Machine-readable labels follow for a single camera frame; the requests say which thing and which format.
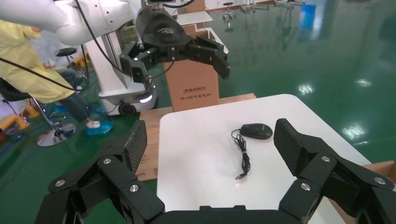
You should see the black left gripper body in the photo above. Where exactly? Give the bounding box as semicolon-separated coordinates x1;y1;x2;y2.
135;6;192;64

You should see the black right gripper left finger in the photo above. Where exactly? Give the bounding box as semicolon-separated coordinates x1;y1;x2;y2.
34;119;165;224

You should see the blue shoe cover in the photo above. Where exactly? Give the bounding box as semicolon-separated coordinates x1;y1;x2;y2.
85;120;114;136

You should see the black wired computer mouse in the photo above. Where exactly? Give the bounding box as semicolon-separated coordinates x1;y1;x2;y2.
231;123;274;181

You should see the small black round stool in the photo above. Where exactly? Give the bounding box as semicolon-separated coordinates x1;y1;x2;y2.
56;47;78;67

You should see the yellow plastic toy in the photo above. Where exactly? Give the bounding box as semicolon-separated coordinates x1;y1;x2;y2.
0;114;30;133

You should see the tall printed cardboard carton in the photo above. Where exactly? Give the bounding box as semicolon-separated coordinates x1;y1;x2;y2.
163;29;220;112

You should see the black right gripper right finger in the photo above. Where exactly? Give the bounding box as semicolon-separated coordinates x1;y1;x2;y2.
274;118;396;224

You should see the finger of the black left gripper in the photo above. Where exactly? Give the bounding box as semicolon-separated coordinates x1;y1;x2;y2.
120;43;163;84
185;35;231;79

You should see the black swivel stool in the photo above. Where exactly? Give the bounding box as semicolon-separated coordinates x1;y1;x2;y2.
222;1;236;23

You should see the black stool with chrome base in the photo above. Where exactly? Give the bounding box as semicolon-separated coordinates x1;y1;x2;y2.
0;77;77;147

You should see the white side table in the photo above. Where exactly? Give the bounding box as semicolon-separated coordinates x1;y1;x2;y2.
176;11;214;27

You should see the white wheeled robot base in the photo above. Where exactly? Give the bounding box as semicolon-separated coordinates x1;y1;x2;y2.
85;34;157;117

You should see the person in yellow coat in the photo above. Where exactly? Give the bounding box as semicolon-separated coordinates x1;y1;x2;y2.
0;20;101;129

